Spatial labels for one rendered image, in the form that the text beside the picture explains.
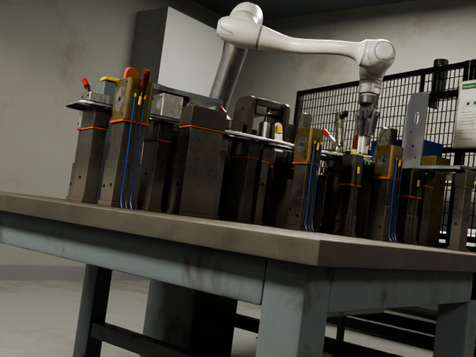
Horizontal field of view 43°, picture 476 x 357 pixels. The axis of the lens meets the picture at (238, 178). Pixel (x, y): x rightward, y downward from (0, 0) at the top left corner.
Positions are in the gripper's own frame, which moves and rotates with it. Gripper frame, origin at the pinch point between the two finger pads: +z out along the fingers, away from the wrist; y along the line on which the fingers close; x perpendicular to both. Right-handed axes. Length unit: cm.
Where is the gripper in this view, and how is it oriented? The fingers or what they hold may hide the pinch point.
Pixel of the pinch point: (363, 145)
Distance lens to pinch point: 249.8
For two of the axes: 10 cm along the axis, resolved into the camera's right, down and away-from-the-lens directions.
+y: 5.2, 0.1, -8.5
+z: -1.3, 9.9, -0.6
